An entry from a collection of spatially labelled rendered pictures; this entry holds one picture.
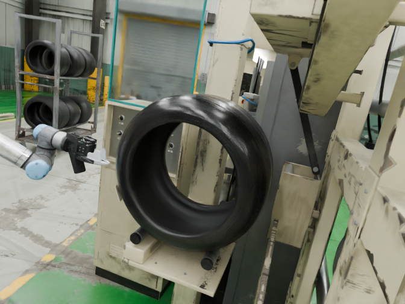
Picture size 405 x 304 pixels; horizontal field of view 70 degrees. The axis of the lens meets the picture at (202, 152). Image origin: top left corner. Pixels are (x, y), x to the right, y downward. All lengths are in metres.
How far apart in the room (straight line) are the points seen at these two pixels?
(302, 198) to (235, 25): 0.73
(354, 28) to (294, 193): 0.76
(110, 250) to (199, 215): 1.06
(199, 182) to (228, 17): 0.71
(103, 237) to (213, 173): 1.12
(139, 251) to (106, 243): 1.07
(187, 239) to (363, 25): 0.78
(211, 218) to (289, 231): 0.32
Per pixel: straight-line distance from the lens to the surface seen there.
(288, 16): 0.61
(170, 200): 1.30
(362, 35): 0.60
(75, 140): 1.26
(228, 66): 1.25
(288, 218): 1.25
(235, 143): 0.87
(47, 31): 12.55
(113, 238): 2.15
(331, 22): 0.57
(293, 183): 1.20
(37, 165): 1.25
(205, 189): 1.35
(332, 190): 1.22
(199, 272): 1.17
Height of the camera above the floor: 1.51
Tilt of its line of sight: 14 degrees down
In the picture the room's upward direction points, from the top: 10 degrees clockwise
